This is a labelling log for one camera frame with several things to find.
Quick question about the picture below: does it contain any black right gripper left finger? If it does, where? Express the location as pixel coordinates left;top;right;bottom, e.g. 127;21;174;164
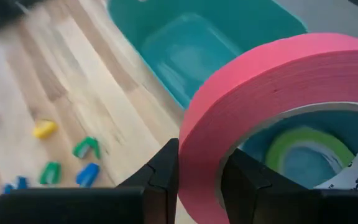
0;138;180;224

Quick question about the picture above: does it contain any pink tape roll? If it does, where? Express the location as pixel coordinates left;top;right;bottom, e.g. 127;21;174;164
178;32;358;224

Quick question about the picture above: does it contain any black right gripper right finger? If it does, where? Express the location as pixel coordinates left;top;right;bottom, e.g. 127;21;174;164
221;148;358;224

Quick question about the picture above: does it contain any small green stapler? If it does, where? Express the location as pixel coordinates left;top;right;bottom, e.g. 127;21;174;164
39;161;63;185
72;136;102;161

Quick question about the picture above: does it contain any green tape roll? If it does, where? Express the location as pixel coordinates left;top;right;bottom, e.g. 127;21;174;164
264;126;356;190

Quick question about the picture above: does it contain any small blue stapler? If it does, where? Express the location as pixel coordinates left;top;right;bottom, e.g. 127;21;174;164
75;162;101;188
1;175;29;194

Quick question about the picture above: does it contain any dark teal plastic bin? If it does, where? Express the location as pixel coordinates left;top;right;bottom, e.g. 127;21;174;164
106;0;358;190

